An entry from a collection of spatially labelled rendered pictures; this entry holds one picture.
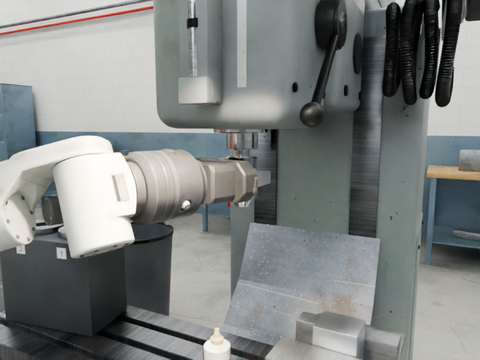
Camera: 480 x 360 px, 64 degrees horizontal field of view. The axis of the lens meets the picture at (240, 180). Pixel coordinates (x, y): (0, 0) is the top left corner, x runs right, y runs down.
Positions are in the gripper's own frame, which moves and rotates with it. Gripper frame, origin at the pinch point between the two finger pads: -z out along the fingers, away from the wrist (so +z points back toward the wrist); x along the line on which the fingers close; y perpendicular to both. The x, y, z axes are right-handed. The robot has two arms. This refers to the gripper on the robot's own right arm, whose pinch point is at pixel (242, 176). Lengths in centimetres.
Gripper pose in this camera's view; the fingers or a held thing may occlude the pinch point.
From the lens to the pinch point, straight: 57.5
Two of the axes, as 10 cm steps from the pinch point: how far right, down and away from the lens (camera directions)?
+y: -0.1, 9.9, 1.4
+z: -7.1, 0.9, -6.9
